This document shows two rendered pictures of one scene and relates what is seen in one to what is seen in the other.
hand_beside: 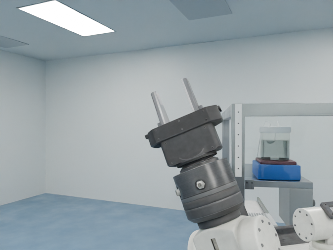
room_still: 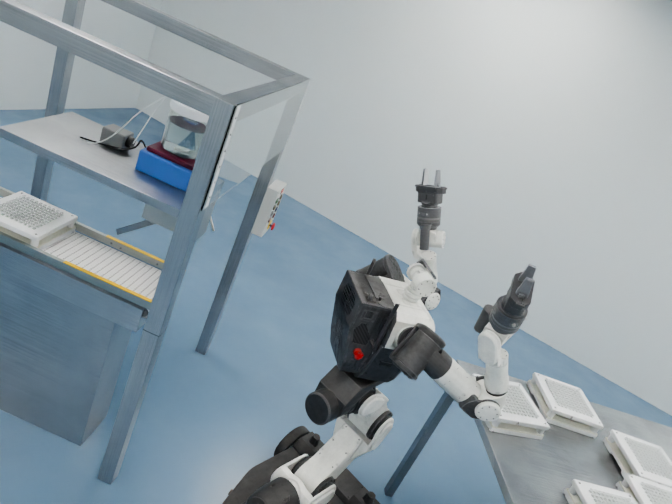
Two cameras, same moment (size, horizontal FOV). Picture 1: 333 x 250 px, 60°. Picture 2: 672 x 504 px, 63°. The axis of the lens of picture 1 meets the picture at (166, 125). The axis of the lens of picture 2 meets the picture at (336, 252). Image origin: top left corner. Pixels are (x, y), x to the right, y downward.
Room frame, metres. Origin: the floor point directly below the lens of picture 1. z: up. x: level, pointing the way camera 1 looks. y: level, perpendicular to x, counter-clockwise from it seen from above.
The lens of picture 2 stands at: (1.15, 1.28, 1.99)
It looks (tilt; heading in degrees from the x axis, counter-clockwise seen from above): 23 degrees down; 261
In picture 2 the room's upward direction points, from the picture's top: 24 degrees clockwise
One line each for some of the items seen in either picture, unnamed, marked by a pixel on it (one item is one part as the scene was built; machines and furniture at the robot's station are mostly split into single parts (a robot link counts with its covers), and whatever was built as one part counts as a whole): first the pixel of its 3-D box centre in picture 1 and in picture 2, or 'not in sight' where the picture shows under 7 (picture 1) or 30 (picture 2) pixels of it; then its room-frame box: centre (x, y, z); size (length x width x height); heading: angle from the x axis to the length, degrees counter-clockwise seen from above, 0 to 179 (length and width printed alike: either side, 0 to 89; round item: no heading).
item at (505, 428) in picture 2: not in sight; (503, 410); (0.01, -0.47, 0.84); 0.24 x 0.24 x 0.02; 13
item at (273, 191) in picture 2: not in sight; (269, 207); (1.16, -1.34, 0.94); 0.17 x 0.06 x 0.26; 81
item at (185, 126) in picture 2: not in sight; (189, 125); (1.51, -0.57, 1.42); 0.15 x 0.15 x 0.19
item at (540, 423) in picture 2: not in sight; (509, 401); (0.01, -0.47, 0.89); 0.25 x 0.24 x 0.02; 103
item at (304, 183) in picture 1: (259, 174); (119, 161); (1.69, -0.55, 1.22); 0.62 x 0.38 x 0.04; 171
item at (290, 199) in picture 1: (294, 203); (181, 202); (1.47, -0.65, 1.11); 0.22 x 0.11 x 0.20; 171
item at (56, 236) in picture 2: not in sight; (26, 226); (1.98, -0.61, 0.81); 0.24 x 0.24 x 0.02; 82
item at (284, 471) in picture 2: not in sight; (303, 485); (0.64, -0.34, 0.28); 0.21 x 0.20 x 0.13; 49
